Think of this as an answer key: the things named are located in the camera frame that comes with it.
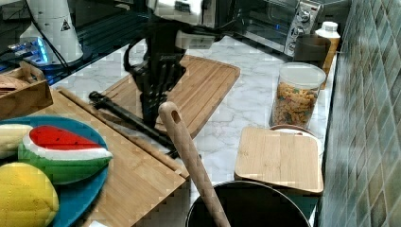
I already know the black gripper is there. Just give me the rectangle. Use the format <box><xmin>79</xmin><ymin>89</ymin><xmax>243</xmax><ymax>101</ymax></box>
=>
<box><xmin>131</xmin><ymin>18</ymin><xmax>218</xmax><ymax>128</ymax></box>

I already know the wooden drawer with black handle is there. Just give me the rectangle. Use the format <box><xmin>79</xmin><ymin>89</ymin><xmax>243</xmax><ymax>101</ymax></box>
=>
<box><xmin>56</xmin><ymin>86</ymin><xmax>189</xmax><ymax>179</ymax></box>

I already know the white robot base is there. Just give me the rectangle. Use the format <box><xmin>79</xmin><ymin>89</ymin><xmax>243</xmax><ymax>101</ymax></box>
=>
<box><xmin>20</xmin><ymin>0</ymin><xmax>83</xmax><ymax>66</ymax></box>

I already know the large bamboo cutting board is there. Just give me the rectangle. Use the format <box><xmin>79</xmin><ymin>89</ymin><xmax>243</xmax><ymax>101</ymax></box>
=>
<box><xmin>103</xmin><ymin>55</ymin><xmax>240</xmax><ymax>138</ymax></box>

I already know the plush watermelon slice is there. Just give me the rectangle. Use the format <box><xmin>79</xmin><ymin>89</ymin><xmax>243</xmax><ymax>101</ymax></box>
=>
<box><xmin>18</xmin><ymin>125</ymin><xmax>113</xmax><ymax>184</ymax></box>

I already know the blue plate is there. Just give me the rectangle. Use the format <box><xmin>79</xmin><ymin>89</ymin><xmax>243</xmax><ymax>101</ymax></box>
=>
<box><xmin>1</xmin><ymin>115</ymin><xmax>108</xmax><ymax>227</ymax></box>

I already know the small wooden lid board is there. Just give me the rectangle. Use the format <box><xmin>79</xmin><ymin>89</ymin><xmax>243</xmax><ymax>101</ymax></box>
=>
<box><xmin>235</xmin><ymin>127</ymin><xmax>323</xmax><ymax>195</ymax></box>

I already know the black pot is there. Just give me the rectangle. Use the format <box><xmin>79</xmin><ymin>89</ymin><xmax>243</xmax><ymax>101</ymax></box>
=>
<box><xmin>184</xmin><ymin>180</ymin><xmax>312</xmax><ymax>227</ymax></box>

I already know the plush pale corn toy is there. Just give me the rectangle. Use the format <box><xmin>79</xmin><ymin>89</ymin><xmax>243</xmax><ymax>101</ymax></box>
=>
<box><xmin>0</xmin><ymin>124</ymin><xmax>32</xmax><ymax>159</ymax></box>

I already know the silver toaster oven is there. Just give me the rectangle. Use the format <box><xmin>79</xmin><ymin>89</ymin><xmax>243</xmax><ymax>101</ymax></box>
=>
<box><xmin>235</xmin><ymin>0</ymin><xmax>323</xmax><ymax>57</ymax></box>

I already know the clear pasta jar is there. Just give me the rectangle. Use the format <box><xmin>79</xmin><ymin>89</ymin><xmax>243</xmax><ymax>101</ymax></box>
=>
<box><xmin>270</xmin><ymin>62</ymin><xmax>326</xmax><ymax>129</ymax></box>

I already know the plush yellow lemon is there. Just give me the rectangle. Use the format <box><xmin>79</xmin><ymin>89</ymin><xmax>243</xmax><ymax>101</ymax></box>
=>
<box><xmin>0</xmin><ymin>163</ymin><xmax>59</xmax><ymax>227</ymax></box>

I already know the dark brown mug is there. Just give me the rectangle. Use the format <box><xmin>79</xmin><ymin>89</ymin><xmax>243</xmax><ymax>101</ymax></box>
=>
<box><xmin>293</xmin><ymin>34</ymin><xmax>331</xmax><ymax>68</ymax></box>

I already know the white cap juice bottle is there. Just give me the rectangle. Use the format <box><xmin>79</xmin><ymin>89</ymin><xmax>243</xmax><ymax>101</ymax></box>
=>
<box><xmin>314</xmin><ymin>21</ymin><xmax>341</xmax><ymax>90</ymax></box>

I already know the wooden spoon handle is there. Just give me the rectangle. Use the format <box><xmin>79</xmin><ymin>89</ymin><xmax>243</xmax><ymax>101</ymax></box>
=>
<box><xmin>158</xmin><ymin>101</ymin><xmax>231</xmax><ymax>227</ymax></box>

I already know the wooden tray with handle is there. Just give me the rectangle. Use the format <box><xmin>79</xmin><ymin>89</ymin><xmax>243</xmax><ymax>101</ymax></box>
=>
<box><xmin>0</xmin><ymin>61</ymin><xmax>53</xmax><ymax>120</ymax></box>

